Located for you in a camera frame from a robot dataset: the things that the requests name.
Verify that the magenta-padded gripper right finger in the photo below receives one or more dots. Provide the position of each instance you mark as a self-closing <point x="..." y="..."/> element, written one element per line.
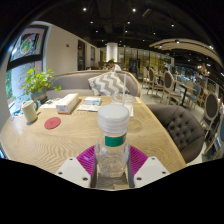
<point x="137" y="161"/>

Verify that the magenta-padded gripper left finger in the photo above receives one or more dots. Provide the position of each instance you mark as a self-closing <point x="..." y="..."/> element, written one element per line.
<point x="85" y="163"/>

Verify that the clear plastic bottle white cap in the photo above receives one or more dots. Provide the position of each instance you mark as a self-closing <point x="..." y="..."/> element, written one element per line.
<point x="112" y="156"/>

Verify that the flat round red coaster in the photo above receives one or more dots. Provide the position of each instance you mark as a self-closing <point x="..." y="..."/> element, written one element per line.
<point x="52" y="123"/>

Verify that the grey tufted armchair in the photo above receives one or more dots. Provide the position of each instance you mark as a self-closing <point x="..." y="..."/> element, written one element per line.
<point x="181" y="130"/>

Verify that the small yellow card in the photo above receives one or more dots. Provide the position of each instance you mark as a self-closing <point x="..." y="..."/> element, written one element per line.
<point x="138" y="100"/>

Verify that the white and brown tissue box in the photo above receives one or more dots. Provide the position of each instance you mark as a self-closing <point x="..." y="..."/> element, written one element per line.
<point x="67" y="103"/>

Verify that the small blue white booklet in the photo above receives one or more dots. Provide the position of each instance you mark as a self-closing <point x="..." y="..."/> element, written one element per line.
<point x="92" y="101"/>

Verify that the printed white paper sheet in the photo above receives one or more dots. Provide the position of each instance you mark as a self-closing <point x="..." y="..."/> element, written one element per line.
<point x="49" y="104"/>

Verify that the cream ceramic mug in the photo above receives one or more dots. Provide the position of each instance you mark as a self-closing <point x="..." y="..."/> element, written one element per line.
<point x="29" y="111"/>

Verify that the grey white chevron pillow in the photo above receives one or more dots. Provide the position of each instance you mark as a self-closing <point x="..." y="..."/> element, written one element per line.
<point x="106" y="84"/>

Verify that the green potted plant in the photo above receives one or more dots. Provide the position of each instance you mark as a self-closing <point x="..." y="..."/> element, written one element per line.
<point x="38" y="81"/>

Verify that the person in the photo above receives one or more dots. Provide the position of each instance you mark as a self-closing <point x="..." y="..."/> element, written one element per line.
<point x="115" y="66"/>

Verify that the white round column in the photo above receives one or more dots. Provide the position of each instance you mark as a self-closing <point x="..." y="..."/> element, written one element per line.
<point x="111" y="51"/>

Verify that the window with colourful poster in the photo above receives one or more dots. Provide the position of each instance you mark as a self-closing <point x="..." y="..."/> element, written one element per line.
<point x="28" y="45"/>

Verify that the group of ceiling spot lights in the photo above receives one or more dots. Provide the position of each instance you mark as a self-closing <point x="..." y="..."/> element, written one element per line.
<point x="134" y="10"/>

